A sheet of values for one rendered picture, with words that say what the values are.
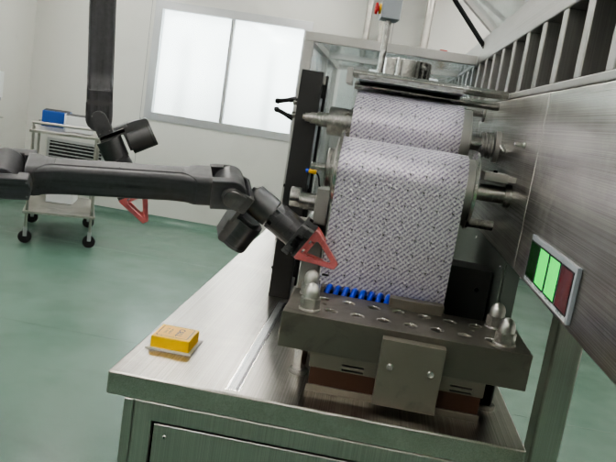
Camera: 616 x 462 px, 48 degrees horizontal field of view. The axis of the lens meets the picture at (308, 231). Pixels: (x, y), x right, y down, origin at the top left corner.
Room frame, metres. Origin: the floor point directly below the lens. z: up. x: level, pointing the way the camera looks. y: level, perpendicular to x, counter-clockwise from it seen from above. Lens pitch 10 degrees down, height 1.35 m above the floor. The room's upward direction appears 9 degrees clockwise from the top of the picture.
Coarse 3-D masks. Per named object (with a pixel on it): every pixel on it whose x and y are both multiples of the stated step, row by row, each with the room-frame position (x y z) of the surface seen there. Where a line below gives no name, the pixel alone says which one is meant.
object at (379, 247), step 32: (352, 224) 1.26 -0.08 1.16; (384, 224) 1.26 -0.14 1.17; (416, 224) 1.25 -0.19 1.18; (448, 224) 1.25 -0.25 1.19; (352, 256) 1.26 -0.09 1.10; (384, 256) 1.26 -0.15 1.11; (416, 256) 1.25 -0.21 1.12; (448, 256) 1.25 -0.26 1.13; (320, 288) 1.27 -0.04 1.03; (352, 288) 1.26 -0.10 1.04; (384, 288) 1.26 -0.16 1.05; (416, 288) 1.25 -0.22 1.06
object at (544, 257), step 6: (540, 252) 0.97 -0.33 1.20; (540, 258) 0.96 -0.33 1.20; (546, 258) 0.93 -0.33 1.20; (540, 264) 0.95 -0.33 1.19; (546, 264) 0.92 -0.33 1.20; (540, 270) 0.95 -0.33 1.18; (540, 276) 0.94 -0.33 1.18; (534, 282) 0.96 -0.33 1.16; (540, 282) 0.93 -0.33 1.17; (540, 288) 0.93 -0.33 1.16
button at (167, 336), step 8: (160, 328) 1.20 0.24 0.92; (168, 328) 1.20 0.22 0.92; (176, 328) 1.21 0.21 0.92; (184, 328) 1.22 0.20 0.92; (152, 336) 1.16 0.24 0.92; (160, 336) 1.16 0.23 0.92; (168, 336) 1.16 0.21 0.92; (176, 336) 1.17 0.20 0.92; (184, 336) 1.17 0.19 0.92; (192, 336) 1.18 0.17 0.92; (152, 344) 1.16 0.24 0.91; (160, 344) 1.16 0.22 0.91; (168, 344) 1.16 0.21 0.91; (176, 344) 1.15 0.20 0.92; (184, 344) 1.15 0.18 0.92; (192, 344) 1.18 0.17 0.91; (184, 352) 1.15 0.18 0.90
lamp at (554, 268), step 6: (552, 258) 0.90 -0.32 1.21; (552, 264) 0.90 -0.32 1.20; (558, 264) 0.87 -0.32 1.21; (552, 270) 0.89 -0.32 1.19; (558, 270) 0.86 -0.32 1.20; (546, 276) 0.91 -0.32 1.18; (552, 276) 0.88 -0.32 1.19; (546, 282) 0.90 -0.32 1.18; (552, 282) 0.88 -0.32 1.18; (546, 288) 0.90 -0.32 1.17; (552, 288) 0.87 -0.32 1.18; (546, 294) 0.89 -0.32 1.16; (552, 294) 0.87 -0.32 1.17; (552, 300) 0.86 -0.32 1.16
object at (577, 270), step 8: (536, 240) 1.01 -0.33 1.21; (544, 248) 0.95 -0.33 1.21; (552, 248) 0.92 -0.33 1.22; (528, 256) 1.04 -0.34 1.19; (552, 256) 0.90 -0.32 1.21; (560, 256) 0.87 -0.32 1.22; (536, 264) 0.98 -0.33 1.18; (560, 264) 0.86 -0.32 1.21; (568, 264) 0.83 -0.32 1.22; (576, 264) 0.81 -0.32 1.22; (560, 272) 0.85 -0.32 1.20; (576, 272) 0.79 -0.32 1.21; (528, 280) 1.00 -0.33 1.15; (544, 280) 0.92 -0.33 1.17; (576, 280) 0.79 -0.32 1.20; (536, 288) 0.95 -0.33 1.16; (576, 288) 0.79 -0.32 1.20; (544, 296) 0.90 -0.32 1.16; (568, 296) 0.80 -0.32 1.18; (576, 296) 0.79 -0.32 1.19; (552, 304) 0.86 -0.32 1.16; (568, 304) 0.79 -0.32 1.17; (560, 312) 0.82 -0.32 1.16; (568, 312) 0.79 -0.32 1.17; (568, 320) 0.79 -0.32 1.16
